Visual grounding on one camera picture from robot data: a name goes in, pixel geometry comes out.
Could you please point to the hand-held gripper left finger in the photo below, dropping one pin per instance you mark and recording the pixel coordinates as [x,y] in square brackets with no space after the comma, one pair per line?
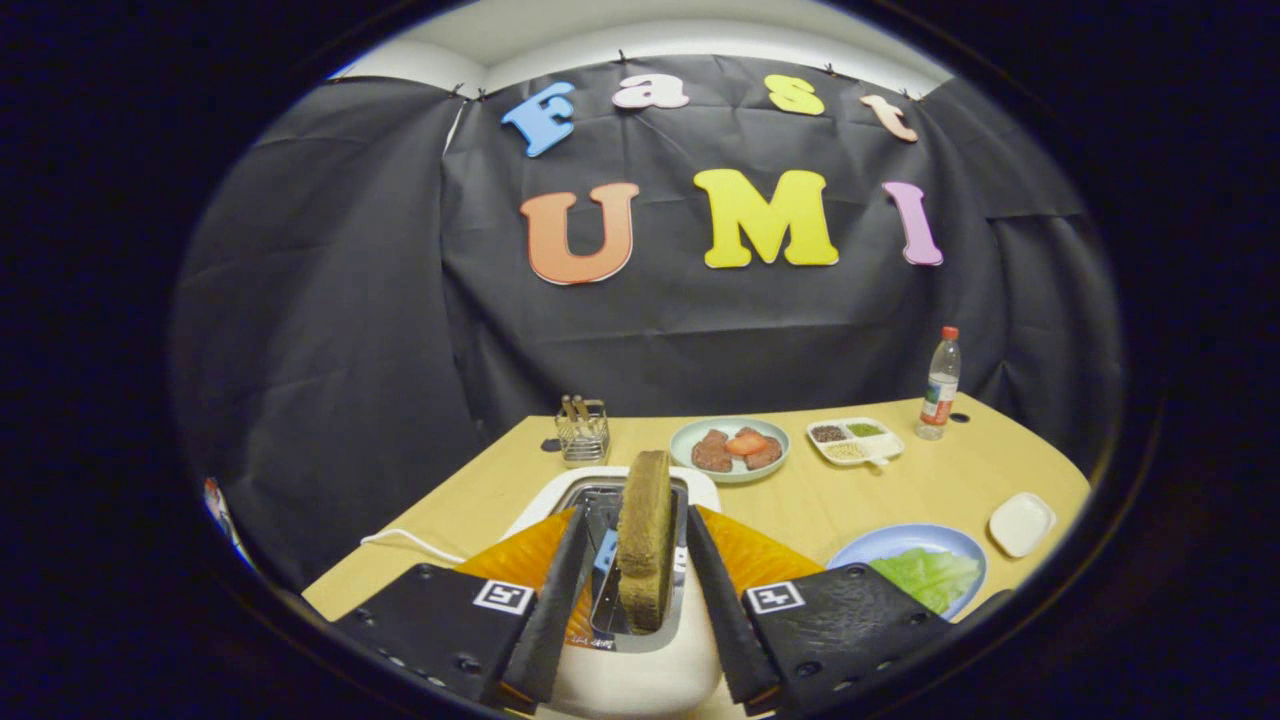
[560,610]

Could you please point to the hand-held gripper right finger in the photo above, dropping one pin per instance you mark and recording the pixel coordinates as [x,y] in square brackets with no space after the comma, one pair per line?
[725,610]

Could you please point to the brown bread slice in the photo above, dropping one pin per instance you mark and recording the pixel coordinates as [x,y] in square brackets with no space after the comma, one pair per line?
[645,540]

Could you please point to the green lettuce leaf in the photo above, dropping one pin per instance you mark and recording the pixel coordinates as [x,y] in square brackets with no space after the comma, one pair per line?
[930,578]

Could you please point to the white toaster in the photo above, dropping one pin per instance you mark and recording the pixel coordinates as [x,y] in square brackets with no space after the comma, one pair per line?
[640,680]

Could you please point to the brown meat slice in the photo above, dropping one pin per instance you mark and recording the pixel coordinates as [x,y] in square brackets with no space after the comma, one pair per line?
[770,457]
[710,457]

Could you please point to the pale green plate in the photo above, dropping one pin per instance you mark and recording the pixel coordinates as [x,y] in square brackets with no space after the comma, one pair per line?
[681,457]

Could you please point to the red tomato slice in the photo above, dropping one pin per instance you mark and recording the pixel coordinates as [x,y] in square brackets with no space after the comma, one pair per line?
[747,443]

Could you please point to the blue plate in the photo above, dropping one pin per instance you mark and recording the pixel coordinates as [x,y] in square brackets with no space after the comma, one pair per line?
[880,543]

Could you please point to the white divided seasoning tray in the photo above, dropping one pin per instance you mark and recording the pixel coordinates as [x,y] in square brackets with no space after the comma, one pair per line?
[885,446]

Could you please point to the black backdrop cloth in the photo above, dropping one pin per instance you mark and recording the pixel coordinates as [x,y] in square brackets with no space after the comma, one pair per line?
[700,330]

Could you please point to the clear red-capped water bottle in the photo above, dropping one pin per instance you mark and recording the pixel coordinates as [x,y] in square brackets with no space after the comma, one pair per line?
[938,395]

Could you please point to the white square plate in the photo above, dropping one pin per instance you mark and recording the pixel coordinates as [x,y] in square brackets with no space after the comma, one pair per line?
[1020,525]

